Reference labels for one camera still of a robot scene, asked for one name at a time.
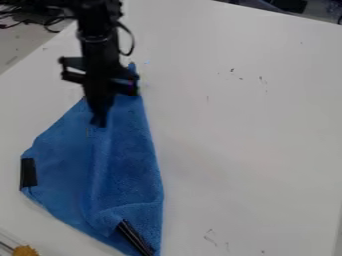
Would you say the yellow toy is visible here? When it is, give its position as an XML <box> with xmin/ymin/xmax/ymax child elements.
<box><xmin>10</xmin><ymin>245</ymin><xmax>42</xmax><ymax>256</ymax></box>

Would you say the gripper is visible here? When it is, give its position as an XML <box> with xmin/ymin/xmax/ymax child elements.
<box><xmin>57</xmin><ymin>33</ymin><xmax>142</xmax><ymax>129</ymax></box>

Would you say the blue cloth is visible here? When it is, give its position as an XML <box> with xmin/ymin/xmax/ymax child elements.
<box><xmin>18</xmin><ymin>63</ymin><xmax>166</xmax><ymax>256</ymax></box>

